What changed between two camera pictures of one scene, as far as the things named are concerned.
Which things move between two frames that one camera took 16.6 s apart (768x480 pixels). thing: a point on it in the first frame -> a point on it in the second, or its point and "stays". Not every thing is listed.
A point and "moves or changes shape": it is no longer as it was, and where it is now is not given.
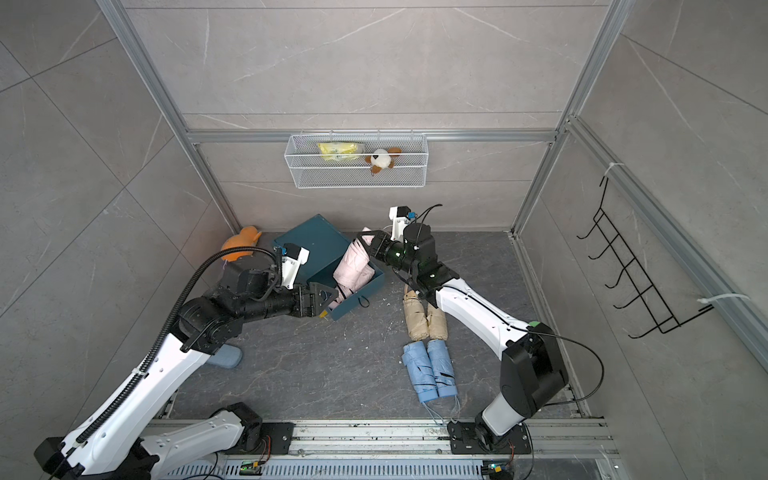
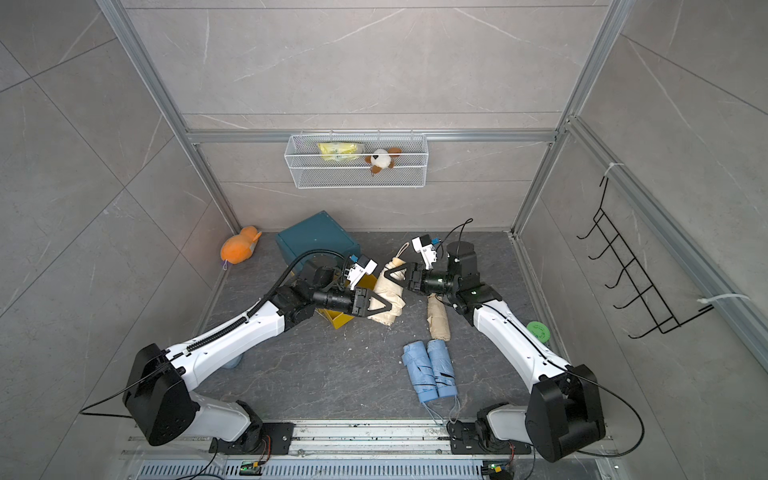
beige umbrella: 437,323 stays
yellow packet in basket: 338,148 stays
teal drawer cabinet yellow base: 311,254 moves or changes shape
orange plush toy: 247,237 stays
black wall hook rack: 665,321 stays
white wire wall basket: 356,161 stays
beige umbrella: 416,315 -> 389,291
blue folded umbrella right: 443,367 stays
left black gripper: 311,309 -> 359,303
